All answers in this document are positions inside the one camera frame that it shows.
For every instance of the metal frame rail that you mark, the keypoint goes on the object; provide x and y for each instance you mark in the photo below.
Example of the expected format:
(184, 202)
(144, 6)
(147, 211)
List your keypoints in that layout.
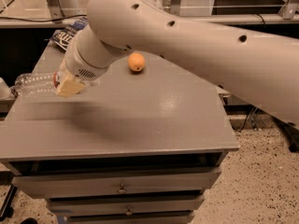
(244, 19)

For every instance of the clear plastic water bottle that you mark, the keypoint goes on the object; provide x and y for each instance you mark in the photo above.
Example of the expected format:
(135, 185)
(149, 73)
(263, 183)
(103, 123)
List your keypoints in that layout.
(45, 84)

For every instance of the orange fruit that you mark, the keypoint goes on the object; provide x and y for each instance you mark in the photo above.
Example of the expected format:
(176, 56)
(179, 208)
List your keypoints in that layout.
(136, 62)

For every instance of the drawer with knob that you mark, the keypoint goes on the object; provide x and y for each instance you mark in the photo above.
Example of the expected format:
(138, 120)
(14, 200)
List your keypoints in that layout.
(125, 205)
(116, 183)

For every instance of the middle drawer with knob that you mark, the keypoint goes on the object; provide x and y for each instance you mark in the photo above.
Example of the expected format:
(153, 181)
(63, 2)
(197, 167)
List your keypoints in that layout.
(125, 205)

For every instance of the grey drawer cabinet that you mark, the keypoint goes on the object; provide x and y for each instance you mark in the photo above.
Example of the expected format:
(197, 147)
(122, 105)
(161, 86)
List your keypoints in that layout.
(162, 119)

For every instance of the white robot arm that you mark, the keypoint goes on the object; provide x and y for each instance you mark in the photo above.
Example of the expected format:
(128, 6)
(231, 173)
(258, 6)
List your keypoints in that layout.
(259, 68)

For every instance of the blue Kettle chip bag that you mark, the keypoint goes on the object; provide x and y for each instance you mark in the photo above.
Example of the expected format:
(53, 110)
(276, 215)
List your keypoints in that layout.
(63, 37)

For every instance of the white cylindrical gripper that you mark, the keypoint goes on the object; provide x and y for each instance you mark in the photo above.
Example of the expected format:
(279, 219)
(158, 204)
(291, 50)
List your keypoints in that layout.
(81, 71)

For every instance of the top drawer with knob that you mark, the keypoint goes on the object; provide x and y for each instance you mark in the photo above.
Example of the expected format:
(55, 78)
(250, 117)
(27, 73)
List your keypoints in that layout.
(116, 183)

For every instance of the white object at left edge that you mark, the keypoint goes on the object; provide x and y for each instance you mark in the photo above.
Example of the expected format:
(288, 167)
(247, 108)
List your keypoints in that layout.
(5, 91)

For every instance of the bottom drawer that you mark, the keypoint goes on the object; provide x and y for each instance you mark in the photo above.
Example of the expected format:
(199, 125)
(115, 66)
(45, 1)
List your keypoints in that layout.
(181, 217)

